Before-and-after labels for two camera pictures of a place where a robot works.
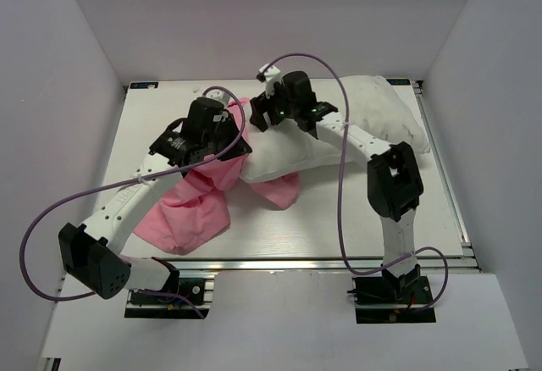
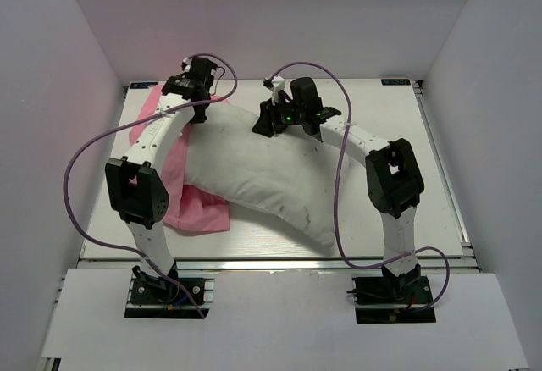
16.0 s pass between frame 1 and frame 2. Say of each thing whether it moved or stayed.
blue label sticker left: stayed
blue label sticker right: stayed
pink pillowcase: moved
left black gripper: moved
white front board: stayed
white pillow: moved
